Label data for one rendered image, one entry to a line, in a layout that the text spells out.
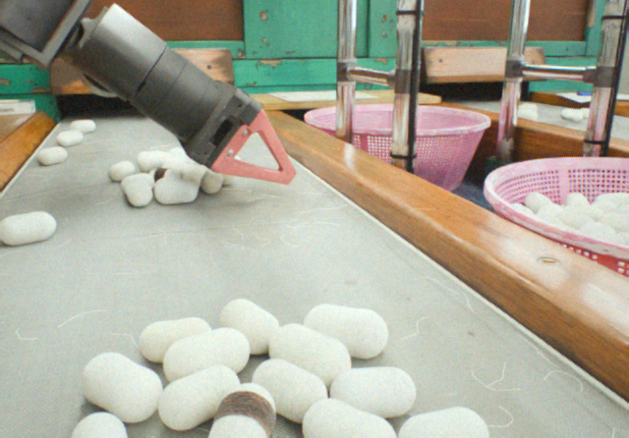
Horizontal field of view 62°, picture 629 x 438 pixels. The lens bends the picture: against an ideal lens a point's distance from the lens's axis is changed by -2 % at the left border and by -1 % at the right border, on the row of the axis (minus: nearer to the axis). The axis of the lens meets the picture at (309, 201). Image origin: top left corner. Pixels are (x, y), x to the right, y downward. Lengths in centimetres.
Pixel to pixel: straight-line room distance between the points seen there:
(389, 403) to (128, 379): 10
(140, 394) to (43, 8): 30
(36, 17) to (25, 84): 59
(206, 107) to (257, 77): 60
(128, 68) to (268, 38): 63
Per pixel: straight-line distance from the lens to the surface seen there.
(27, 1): 43
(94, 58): 43
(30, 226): 41
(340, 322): 24
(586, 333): 26
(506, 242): 33
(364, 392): 20
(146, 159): 58
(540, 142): 75
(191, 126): 43
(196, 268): 34
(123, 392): 21
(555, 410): 24
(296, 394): 20
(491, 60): 119
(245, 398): 19
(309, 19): 106
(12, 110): 96
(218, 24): 102
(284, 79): 104
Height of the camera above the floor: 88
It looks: 17 degrees down
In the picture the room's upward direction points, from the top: straight up
